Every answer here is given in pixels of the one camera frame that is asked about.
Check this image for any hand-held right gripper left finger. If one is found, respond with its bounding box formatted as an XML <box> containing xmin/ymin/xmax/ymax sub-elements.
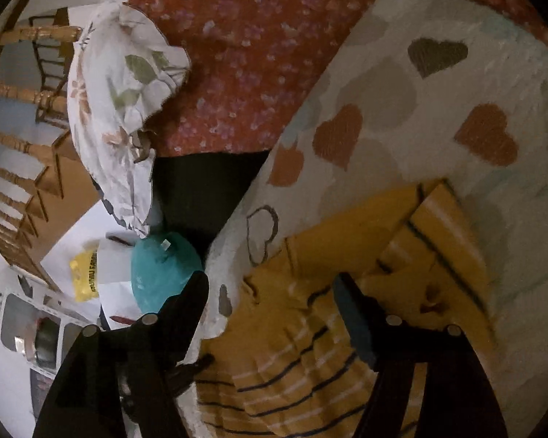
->
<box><xmin>32</xmin><ymin>270</ymin><xmax>210</xmax><ymax>438</ymax></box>

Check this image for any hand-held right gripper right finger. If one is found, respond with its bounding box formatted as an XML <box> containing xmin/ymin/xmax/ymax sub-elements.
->
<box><xmin>332</xmin><ymin>272</ymin><xmax>526</xmax><ymax>438</ymax></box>

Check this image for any yellow striped small garment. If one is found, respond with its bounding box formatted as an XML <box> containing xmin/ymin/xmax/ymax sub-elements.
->
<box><xmin>193</xmin><ymin>180</ymin><xmax>496</xmax><ymax>438</ymax></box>

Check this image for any teal round cushion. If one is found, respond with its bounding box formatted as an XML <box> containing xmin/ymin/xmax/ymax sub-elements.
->
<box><xmin>131</xmin><ymin>232</ymin><xmax>202</xmax><ymax>315</ymax></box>

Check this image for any white paper sheet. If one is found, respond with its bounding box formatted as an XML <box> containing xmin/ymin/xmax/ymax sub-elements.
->
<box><xmin>96</xmin><ymin>237</ymin><xmax>140</xmax><ymax>286</ymax></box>

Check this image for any yellow plastic bag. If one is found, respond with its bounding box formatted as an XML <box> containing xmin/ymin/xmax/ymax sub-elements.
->
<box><xmin>69</xmin><ymin>250</ymin><xmax>100</xmax><ymax>303</ymax></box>

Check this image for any heart print blanket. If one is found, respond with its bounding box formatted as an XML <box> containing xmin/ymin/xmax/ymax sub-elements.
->
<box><xmin>189</xmin><ymin>0</ymin><xmax>548</xmax><ymax>366</ymax></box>

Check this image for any white leaf print pillow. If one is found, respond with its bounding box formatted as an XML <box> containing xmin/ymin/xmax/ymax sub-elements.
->
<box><xmin>67</xmin><ymin>0</ymin><xmax>193</xmax><ymax>239</ymax></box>

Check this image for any wooden stair railing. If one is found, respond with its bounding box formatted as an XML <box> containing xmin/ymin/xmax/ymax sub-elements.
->
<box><xmin>0</xmin><ymin>23</ymin><xmax>85</xmax><ymax>284</ymax></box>

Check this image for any red floral bed sheet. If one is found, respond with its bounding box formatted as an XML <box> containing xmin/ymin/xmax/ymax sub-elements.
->
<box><xmin>128</xmin><ymin>0</ymin><xmax>548</xmax><ymax>158</ymax></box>

